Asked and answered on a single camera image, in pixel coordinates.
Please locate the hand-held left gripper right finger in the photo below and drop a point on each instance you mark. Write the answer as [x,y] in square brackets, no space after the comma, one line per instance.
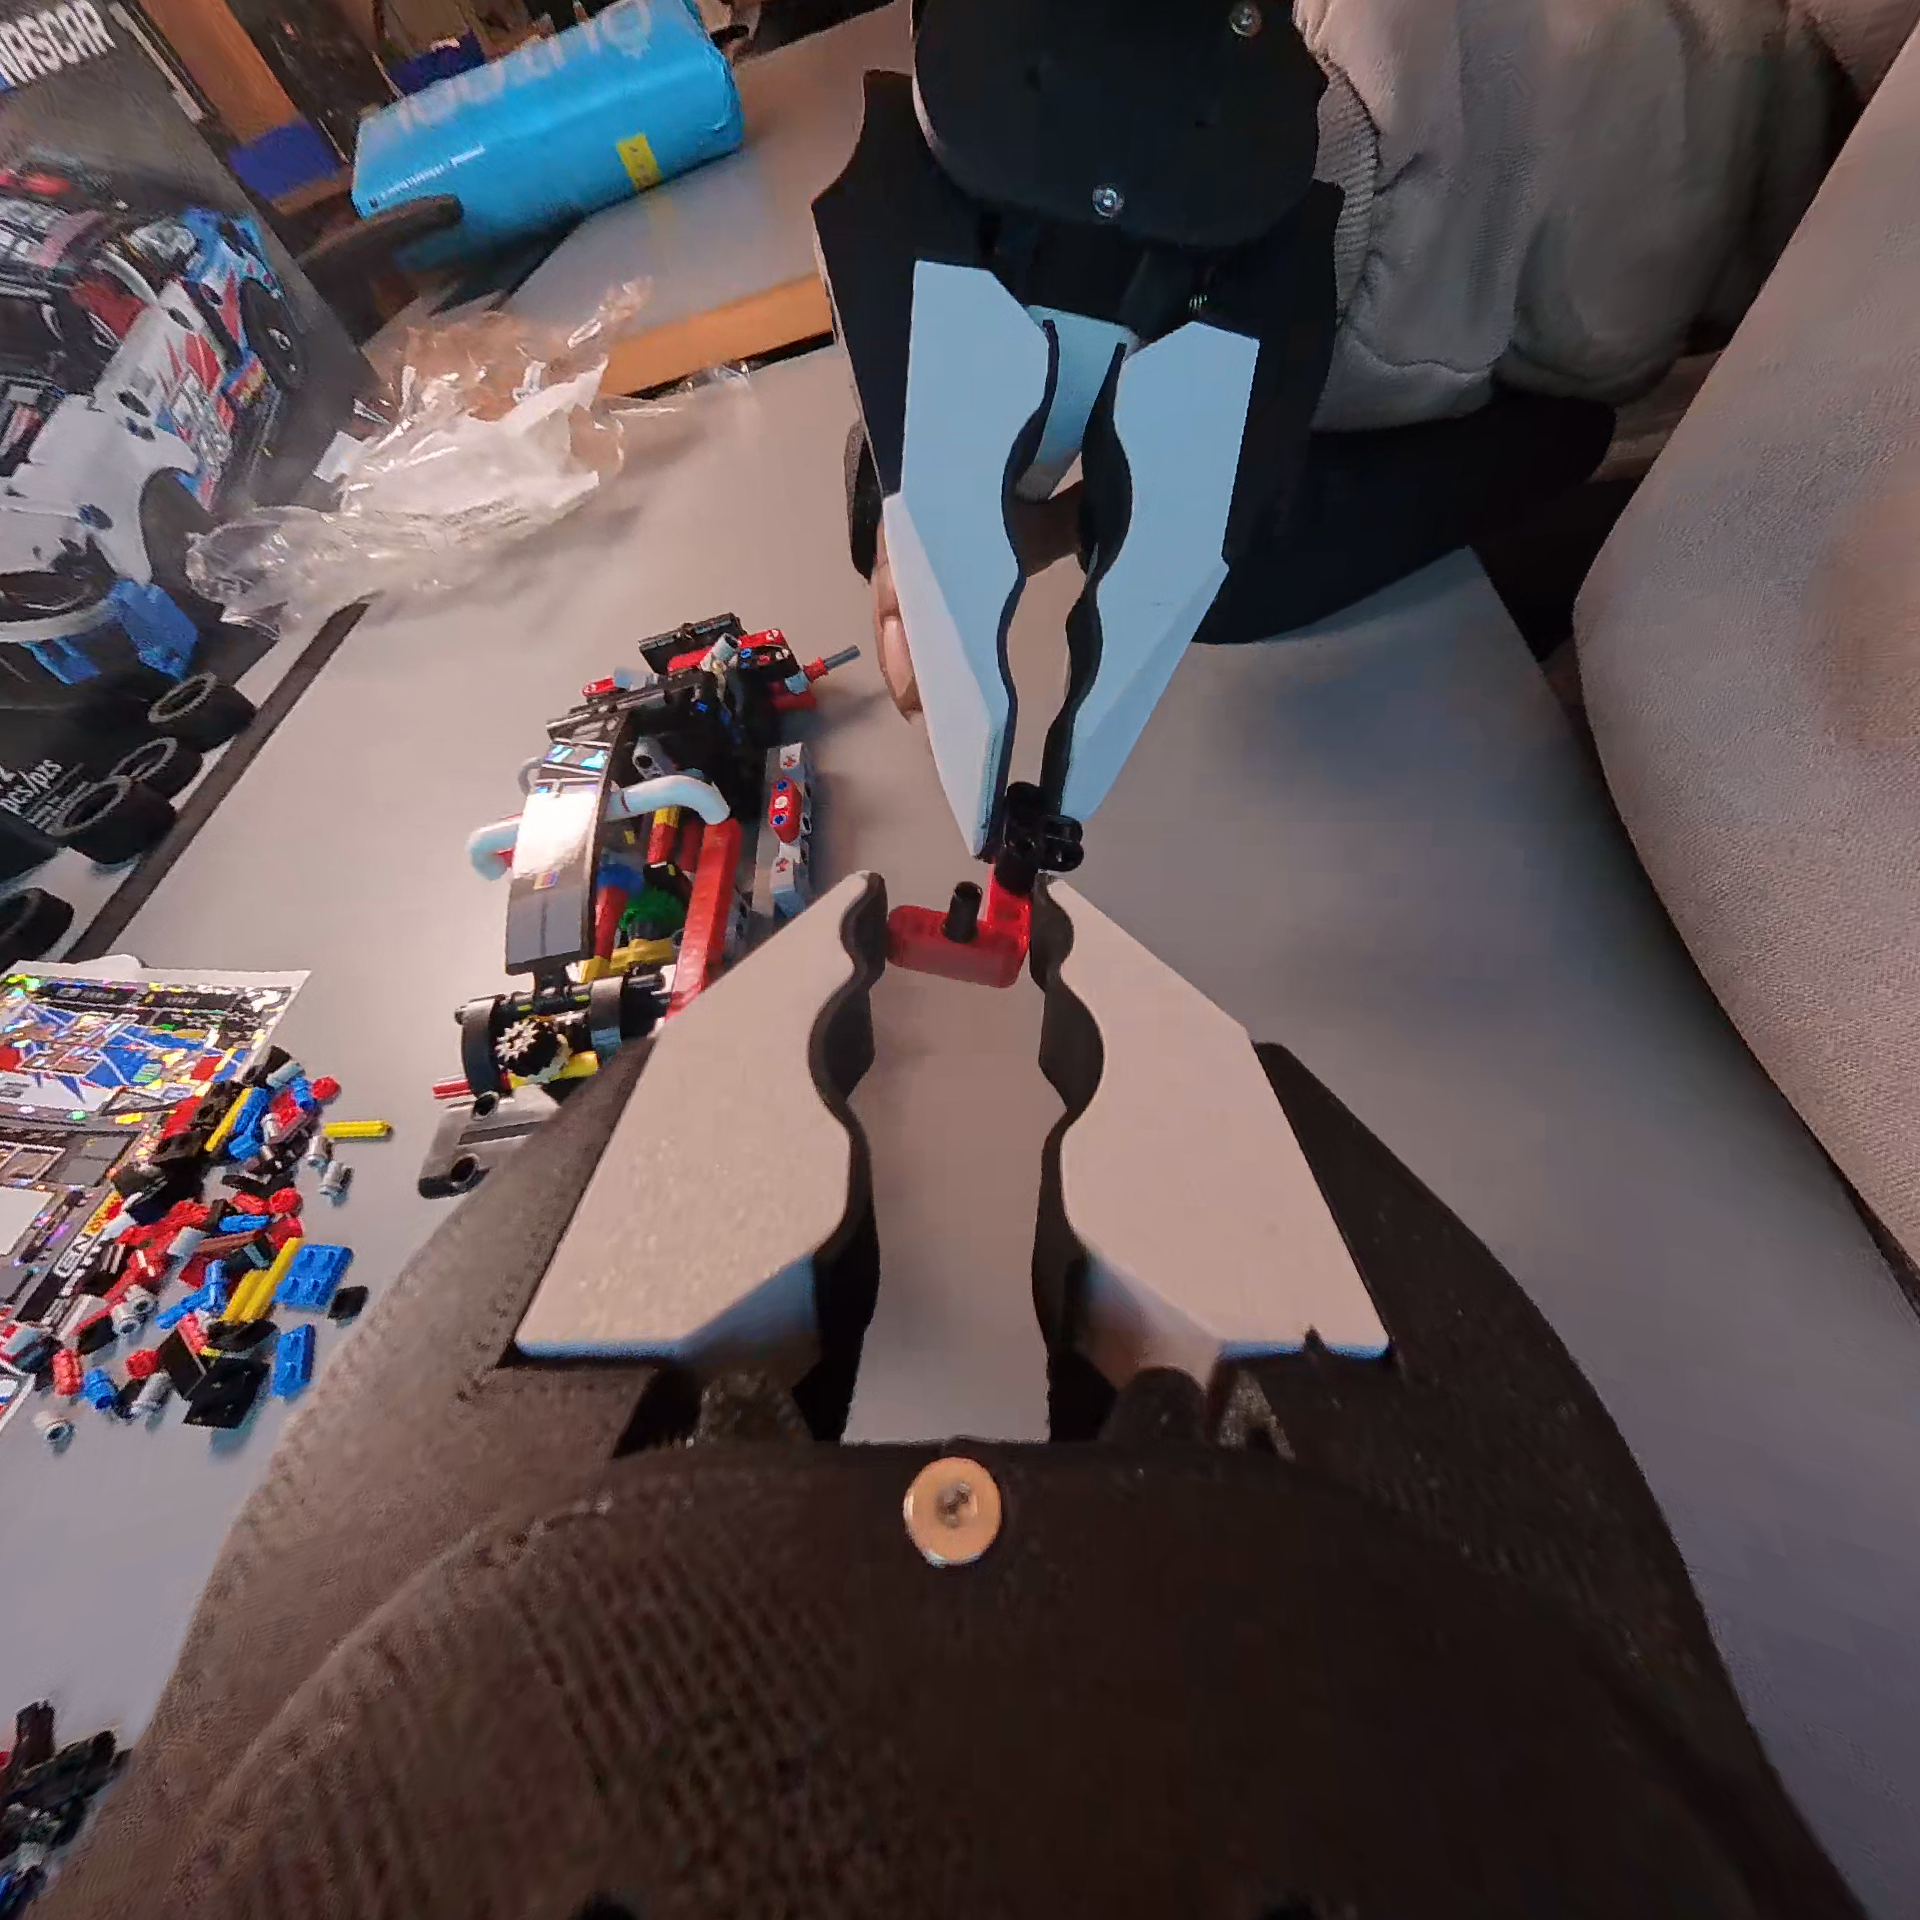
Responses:
[1214,1200]

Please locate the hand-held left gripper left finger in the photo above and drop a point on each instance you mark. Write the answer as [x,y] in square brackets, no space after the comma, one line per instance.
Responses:
[690,1200]

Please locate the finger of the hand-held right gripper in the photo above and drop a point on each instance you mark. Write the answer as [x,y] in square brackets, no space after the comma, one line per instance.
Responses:
[953,482]
[1180,494]

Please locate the lego car model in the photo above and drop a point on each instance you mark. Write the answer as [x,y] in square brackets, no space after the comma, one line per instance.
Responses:
[645,872]

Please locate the red angled lego beam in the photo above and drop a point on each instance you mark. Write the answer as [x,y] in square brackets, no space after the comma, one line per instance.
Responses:
[960,953]

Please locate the black lego connector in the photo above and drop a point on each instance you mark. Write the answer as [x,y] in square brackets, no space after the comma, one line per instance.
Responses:
[1039,841]

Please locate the black lego pin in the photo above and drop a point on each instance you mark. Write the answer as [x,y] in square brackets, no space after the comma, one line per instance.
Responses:
[955,910]

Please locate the person's right forearm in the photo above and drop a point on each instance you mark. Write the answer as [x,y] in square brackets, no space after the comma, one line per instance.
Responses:
[1500,224]

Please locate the black rubber lego tyre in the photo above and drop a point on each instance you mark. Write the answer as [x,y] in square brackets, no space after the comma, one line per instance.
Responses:
[159,764]
[35,926]
[200,713]
[113,821]

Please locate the black lego set box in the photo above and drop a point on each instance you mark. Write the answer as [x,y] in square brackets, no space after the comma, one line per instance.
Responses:
[136,376]

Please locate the person's right hand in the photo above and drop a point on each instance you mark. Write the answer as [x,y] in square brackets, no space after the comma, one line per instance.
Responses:
[896,629]

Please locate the pile of mixed coloured pieces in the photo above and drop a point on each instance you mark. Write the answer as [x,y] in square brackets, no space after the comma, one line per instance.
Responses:
[225,1245]

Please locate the clear plastic bags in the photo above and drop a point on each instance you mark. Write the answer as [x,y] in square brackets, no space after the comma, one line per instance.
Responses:
[435,450]

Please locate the light blue printed pouch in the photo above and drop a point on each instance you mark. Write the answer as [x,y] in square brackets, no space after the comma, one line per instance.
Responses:
[554,121]

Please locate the holographic sticker sheet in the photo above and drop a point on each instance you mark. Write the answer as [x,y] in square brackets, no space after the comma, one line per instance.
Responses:
[89,1051]

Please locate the pile of black blue pins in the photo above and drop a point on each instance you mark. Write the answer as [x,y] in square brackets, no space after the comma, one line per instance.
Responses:
[54,1792]

